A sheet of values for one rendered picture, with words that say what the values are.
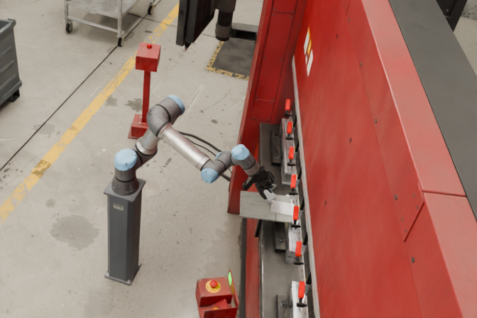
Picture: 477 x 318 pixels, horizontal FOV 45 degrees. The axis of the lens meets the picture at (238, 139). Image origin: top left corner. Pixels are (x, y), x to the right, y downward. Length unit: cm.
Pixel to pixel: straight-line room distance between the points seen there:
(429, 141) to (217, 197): 306
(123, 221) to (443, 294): 244
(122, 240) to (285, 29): 155
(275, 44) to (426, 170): 213
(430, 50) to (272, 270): 146
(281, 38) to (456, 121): 194
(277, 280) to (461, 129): 154
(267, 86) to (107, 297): 163
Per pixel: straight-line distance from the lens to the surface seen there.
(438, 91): 161
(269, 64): 340
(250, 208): 291
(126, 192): 320
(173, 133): 275
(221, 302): 286
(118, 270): 371
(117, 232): 344
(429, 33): 189
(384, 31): 182
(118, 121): 492
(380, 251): 153
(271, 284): 279
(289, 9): 323
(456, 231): 122
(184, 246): 399
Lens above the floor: 309
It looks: 39 degrees down
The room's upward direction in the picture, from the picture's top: 11 degrees clockwise
